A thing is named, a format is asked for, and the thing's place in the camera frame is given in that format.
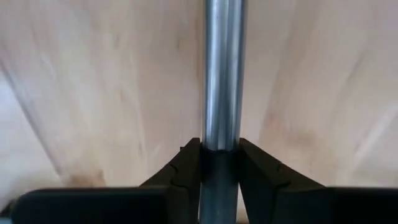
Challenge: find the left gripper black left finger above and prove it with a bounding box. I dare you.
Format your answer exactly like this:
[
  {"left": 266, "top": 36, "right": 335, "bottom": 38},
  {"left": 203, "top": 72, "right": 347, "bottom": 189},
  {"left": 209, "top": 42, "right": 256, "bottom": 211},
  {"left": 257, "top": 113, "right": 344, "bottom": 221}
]
[{"left": 139, "top": 137, "right": 201, "bottom": 224}]

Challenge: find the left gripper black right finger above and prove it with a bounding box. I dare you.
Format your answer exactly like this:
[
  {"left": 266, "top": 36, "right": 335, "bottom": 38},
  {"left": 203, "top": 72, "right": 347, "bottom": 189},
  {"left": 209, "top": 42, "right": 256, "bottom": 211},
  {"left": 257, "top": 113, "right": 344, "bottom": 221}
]
[{"left": 238, "top": 138, "right": 326, "bottom": 224}]

